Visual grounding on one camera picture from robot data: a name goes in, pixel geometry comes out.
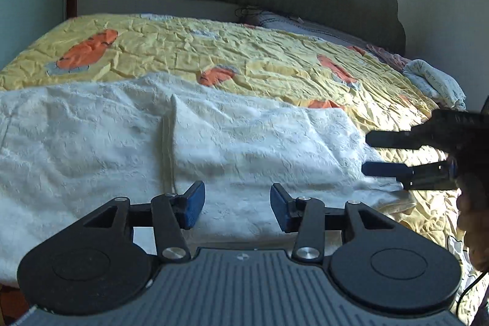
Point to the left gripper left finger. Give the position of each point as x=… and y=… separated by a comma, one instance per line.
x=172, y=213

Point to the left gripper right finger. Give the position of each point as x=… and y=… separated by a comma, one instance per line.
x=304, y=216

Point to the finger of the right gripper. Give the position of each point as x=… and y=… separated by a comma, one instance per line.
x=385, y=169
x=385, y=139

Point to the cream white textured pants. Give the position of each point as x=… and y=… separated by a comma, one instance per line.
x=67, y=149

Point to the right hand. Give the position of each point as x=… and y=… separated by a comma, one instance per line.
x=472, y=205

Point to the light blue folded cloth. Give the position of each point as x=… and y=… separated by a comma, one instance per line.
x=442, y=88

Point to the pink cloth on bed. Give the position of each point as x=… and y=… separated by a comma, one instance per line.
x=395, y=61

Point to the yellow quilt with orange prints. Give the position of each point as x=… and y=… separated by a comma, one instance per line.
x=242, y=59

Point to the grey striped pillow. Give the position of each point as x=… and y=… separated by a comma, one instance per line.
x=273, y=21

